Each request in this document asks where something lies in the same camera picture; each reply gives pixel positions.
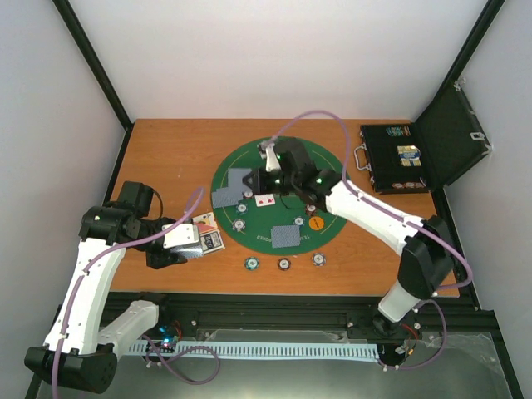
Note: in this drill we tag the orange big blind button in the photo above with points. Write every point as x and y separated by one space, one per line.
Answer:
316 223

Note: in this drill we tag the light blue cable duct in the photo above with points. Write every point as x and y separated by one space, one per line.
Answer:
273 351

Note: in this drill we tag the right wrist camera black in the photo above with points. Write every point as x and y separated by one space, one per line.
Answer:
286 155

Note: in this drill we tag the blue playing card deck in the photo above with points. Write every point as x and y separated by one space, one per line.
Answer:
211 242

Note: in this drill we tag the teal chips in case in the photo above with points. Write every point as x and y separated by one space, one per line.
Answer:
398 131

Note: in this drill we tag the grey card box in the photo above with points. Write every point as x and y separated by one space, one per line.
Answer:
191 251

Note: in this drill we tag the teal poker chip stack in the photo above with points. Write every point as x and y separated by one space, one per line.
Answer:
251 263

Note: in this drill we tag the black poker case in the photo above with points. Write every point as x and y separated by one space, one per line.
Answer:
448 134

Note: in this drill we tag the red poker chip stack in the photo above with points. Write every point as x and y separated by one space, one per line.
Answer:
284 264

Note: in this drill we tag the black aluminium frame rail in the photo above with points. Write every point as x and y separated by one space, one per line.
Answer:
355 316

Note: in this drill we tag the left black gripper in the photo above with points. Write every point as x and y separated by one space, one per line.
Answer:
160 260

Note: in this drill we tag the red chips in case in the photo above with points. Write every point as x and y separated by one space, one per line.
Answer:
409 186

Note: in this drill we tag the green controller board with LEDs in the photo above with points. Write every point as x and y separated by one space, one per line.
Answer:
171 334

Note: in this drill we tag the face-down cards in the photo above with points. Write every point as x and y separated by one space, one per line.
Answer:
285 236
224 197

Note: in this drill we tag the card deck in case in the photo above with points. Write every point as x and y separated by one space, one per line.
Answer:
409 155

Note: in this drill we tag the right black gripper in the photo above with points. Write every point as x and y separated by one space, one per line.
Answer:
259 188

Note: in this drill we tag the white poker chip stack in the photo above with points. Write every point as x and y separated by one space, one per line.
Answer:
318 259

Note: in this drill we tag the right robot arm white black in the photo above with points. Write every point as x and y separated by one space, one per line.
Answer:
425 257

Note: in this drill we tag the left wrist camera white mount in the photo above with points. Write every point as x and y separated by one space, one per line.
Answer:
180 235

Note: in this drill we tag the round green poker mat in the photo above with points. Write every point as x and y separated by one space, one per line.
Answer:
259 221

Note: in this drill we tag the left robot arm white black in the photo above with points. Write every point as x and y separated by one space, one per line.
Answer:
77 353

